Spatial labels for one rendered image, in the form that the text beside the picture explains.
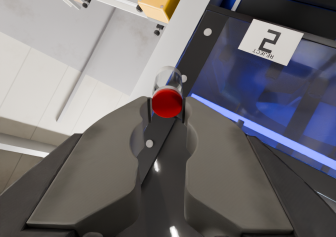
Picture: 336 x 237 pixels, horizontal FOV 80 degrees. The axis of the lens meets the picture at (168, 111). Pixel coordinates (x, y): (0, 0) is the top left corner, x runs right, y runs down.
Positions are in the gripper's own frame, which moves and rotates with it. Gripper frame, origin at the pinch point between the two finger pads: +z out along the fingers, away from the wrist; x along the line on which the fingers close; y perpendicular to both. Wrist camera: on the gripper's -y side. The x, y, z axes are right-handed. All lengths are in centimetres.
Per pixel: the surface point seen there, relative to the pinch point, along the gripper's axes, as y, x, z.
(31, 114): 119, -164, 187
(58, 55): 58, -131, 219
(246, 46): 2.8, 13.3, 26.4
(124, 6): -1, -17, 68
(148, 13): -1.2, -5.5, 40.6
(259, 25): -0.4, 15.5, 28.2
